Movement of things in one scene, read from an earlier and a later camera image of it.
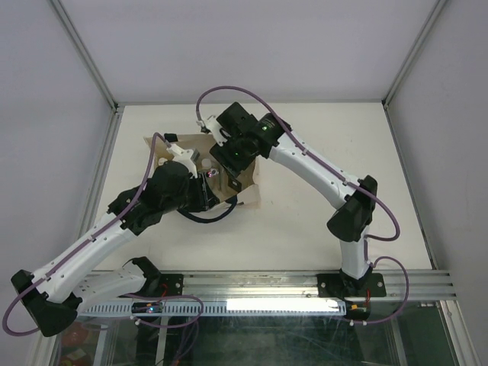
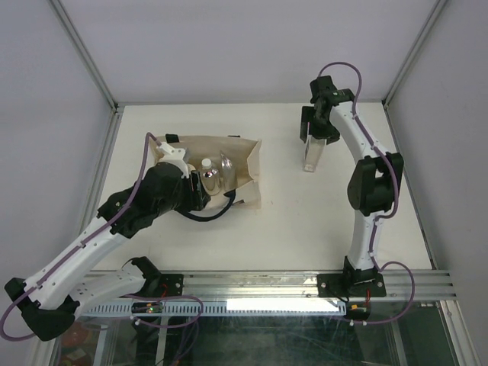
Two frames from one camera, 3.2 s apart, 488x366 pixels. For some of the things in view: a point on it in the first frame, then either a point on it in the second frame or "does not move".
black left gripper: x=205 y=198 does not move
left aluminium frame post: x=69 y=30 does not move
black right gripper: x=235 y=167 to x=332 y=133
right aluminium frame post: x=437 y=9 does not move
